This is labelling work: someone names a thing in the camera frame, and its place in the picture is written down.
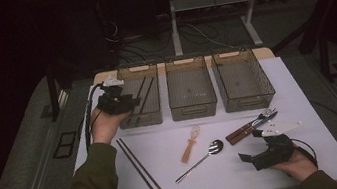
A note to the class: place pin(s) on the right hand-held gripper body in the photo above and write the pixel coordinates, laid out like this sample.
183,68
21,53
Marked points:
275,154

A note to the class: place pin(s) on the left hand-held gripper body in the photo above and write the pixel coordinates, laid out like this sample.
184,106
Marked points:
113,102

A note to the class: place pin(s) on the clear brown plastic bin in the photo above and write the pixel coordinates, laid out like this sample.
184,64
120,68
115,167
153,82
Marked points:
190,87
242,80
154,116

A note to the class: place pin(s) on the metal slotted spoon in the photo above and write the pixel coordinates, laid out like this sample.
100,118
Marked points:
215,147

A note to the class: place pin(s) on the person's left hand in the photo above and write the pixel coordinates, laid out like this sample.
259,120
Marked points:
104,127

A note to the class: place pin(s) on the person's right hand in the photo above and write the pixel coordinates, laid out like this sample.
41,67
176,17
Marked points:
298,167

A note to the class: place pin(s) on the white table mat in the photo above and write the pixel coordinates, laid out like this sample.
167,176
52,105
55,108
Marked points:
210,186

